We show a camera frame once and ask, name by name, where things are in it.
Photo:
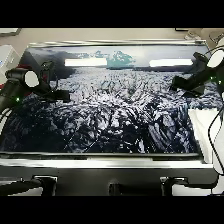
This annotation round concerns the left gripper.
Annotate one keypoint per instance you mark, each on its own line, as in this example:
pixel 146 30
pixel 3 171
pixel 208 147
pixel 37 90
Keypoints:
pixel 61 95

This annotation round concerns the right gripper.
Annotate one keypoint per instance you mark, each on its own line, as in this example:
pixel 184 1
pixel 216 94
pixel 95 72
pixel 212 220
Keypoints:
pixel 180 83

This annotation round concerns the white box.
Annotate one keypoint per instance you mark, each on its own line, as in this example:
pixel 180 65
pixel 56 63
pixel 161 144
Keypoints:
pixel 8 60

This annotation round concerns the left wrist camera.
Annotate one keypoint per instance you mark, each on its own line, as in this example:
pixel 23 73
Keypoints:
pixel 47 70

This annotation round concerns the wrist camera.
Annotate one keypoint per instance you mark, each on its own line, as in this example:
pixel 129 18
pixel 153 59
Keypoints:
pixel 47 70
pixel 200 57

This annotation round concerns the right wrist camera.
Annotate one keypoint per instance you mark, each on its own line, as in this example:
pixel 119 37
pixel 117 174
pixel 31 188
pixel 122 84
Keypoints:
pixel 200 57

